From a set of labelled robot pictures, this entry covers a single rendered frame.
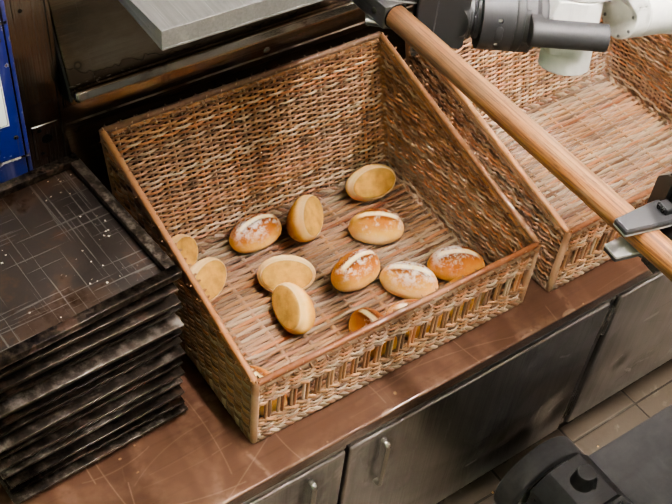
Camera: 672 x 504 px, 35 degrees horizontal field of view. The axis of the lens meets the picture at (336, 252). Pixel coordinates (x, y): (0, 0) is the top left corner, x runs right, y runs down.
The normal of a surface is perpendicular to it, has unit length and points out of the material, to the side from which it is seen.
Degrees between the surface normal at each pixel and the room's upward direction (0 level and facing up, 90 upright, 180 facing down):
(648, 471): 0
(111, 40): 70
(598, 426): 0
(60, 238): 0
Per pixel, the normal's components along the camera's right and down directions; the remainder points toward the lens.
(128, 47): 0.56, 0.37
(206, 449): 0.08, -0.68
